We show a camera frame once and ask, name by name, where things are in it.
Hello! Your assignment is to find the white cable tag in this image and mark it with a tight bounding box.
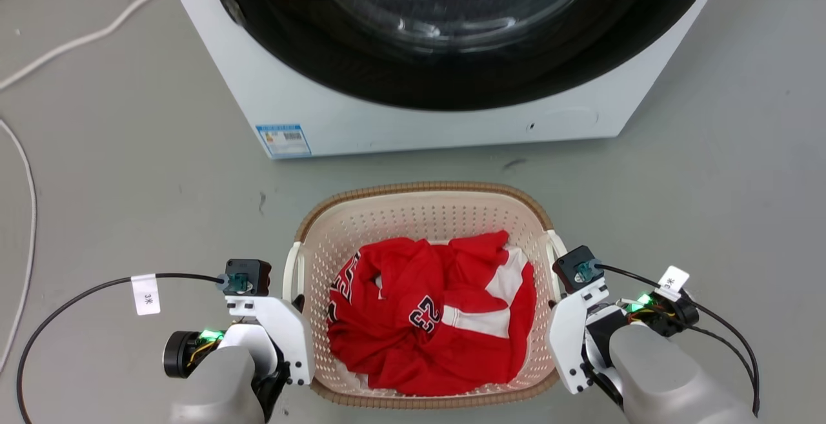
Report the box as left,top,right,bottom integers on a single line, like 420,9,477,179
656,265,690,303
130,273,161,316

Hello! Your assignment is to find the red basketball jersey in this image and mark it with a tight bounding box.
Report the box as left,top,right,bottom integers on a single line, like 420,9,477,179
326,230,538,397

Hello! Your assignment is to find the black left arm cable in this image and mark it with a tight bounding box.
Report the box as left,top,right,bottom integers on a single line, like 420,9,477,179
15,272,228,424

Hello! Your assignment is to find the white front-load washing machine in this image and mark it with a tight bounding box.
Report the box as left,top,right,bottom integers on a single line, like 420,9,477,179
159,0,734,160

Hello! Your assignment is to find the white floor cable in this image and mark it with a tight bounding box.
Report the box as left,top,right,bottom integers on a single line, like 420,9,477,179
0,118,38,374
0,0,172,91

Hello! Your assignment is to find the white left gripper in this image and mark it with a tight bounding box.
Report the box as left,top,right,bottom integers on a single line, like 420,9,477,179
225,294,316,419

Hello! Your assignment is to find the black round washer door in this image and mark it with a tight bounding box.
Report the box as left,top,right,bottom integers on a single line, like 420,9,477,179
203,0,722,112

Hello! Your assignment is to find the beige perforated laundry basket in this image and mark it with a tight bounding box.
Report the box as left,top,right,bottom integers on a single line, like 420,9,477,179
283,181,569,410

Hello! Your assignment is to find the blue energy label sticker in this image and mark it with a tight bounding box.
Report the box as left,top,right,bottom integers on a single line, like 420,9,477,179
255,123,312,159

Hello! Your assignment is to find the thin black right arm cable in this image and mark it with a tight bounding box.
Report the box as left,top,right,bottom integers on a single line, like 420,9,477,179
690,325,757,383

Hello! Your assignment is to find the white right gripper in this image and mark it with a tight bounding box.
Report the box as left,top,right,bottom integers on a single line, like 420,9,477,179
549,285,628,407

